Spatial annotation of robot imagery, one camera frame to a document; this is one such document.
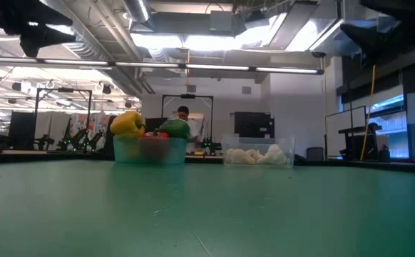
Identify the person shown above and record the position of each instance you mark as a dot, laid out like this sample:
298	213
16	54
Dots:
184	112

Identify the yellow bell pepper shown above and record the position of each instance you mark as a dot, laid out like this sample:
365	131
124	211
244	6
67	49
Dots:
127	124

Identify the white garlic bulb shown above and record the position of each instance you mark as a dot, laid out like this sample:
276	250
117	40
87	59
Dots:
273	156

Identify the black desk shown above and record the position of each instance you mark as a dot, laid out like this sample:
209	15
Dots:
357	142

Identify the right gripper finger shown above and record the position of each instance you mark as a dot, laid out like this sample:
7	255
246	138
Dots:
371	41
396	8

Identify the teal translucent plastic basket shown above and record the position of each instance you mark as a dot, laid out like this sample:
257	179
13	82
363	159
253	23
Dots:
150	151

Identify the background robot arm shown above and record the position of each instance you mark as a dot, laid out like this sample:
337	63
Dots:
209	143

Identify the black rig frame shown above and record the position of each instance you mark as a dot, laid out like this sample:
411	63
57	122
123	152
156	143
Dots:
188	96
65	90

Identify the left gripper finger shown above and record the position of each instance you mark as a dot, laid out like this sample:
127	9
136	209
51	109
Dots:
47	14
45	38

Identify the black standing panel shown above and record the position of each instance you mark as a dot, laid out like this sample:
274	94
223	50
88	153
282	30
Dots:
22	130

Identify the black office chair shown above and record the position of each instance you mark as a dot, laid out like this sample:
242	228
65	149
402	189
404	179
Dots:
314	153

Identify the red bell pepper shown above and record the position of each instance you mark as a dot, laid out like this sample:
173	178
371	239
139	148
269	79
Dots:
155	135

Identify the black monitor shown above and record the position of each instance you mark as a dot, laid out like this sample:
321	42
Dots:
254	123

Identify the silver ventilation duct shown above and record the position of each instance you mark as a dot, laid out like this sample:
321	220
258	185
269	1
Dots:
93	50

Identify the green table mat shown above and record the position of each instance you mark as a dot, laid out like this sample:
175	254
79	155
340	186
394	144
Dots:
193	214

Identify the suspended linear light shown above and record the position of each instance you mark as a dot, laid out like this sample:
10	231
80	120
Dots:
147	64

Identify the clear plastic basket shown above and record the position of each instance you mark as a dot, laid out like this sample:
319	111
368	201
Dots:
286	142

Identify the whiteboard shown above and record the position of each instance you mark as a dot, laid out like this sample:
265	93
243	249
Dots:
344	132

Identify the green bell pepper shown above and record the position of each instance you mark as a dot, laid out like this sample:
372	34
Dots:
174	128

